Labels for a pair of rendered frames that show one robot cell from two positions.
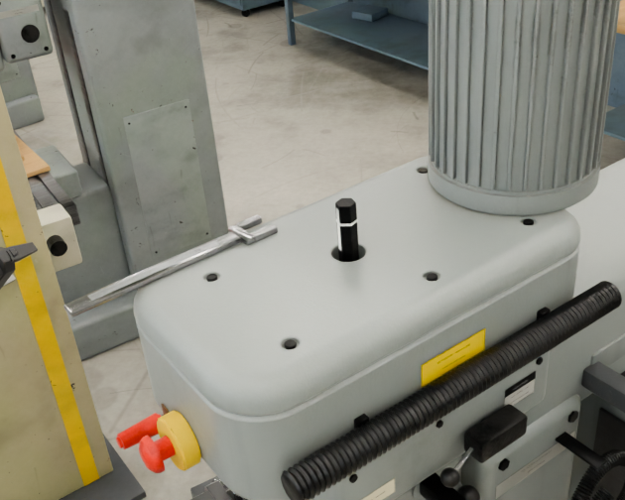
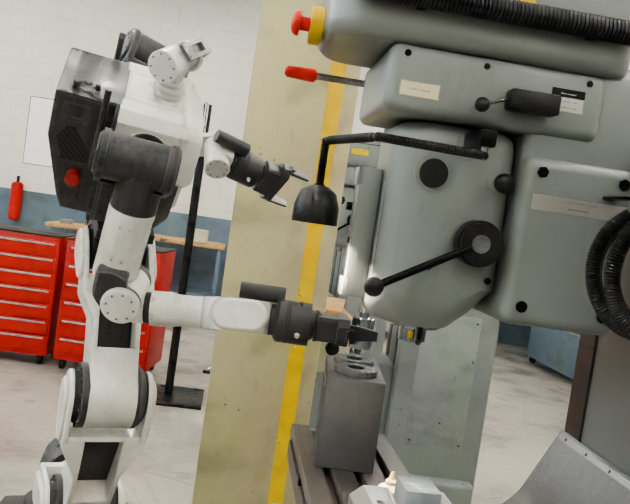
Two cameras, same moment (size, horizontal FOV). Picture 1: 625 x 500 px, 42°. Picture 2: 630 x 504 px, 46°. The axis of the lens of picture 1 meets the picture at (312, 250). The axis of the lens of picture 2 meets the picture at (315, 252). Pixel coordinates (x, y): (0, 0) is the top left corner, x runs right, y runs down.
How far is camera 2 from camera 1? 1.09 m
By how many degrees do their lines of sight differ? 39
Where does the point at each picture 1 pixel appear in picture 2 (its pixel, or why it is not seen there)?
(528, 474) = (568, 213)
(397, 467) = (444, 78)
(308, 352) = not seen: outside the picture
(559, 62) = not seen: outside the picture
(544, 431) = (590, 174)
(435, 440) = (481, 81)
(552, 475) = not seen: hidden behind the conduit
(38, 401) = (260, 449)
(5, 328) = (266, 369)
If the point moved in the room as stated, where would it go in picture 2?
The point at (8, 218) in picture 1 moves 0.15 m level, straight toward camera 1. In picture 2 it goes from (307, 283) to (303, 286)
